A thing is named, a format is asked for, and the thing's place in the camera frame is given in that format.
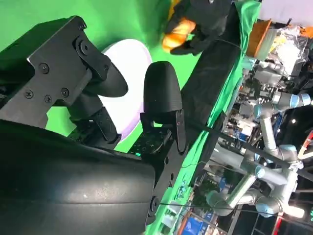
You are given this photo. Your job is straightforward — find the black backdrop cloth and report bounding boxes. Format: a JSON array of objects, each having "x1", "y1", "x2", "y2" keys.
[{"x1": 180, "y1": 0, "x2": 243, "y2": 147}]

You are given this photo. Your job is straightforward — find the orange storage bin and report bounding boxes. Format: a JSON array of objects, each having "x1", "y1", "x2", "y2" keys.
[{"x1": 245, "y1": 19, "x2": 272, "y2": 58}]

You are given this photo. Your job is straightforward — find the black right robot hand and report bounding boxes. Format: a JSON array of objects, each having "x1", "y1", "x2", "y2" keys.
[{"x1": 0, "y1": 16, "x2": 189, "y2": 235}]

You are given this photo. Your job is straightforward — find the green table cloth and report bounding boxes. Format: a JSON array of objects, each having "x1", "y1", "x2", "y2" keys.
[{"x1": 0, "y1": 0, "x2": 262, "y2": 235}]

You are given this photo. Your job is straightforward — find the thick black cable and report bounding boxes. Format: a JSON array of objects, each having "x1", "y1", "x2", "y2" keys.
[{"x1": 183, "y1": 120, "x2": 313, "y2": 179}]

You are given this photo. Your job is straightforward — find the lilac plate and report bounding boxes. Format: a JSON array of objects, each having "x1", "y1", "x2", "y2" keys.
[{"x1": 97, "y1": 39, "x2": 153, "y2": 142}]

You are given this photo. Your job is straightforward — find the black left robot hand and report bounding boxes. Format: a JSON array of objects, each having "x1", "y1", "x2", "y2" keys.
[{"x1": 166, "y1": 0, "x2": 232, "y2": 56}]

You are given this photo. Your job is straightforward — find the translucent plastic container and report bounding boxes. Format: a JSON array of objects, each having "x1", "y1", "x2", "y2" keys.
[{"x1": 256, "y1": 26, "x2": 278, "y2": 62}]

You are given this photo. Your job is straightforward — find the orange and white bread roll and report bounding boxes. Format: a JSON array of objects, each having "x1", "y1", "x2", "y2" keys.
[{"x1": 162, "y1": 0, "x2": 197, "y2": 51}]

